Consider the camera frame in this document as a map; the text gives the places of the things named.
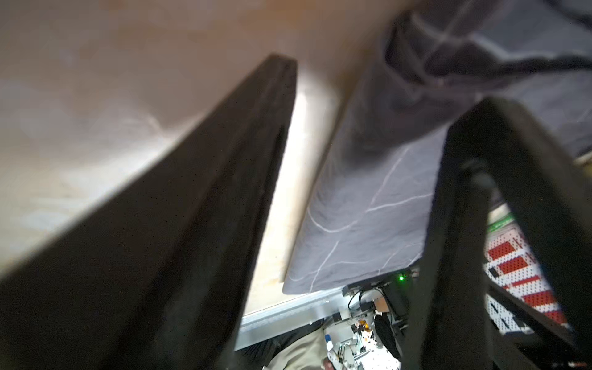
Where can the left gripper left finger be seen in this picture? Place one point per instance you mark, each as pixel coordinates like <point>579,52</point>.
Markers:
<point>158,276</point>

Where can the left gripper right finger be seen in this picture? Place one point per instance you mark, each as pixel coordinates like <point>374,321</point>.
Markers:
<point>505,278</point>

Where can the dark grey checked pillowcase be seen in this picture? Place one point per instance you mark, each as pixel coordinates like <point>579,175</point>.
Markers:
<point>370,207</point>

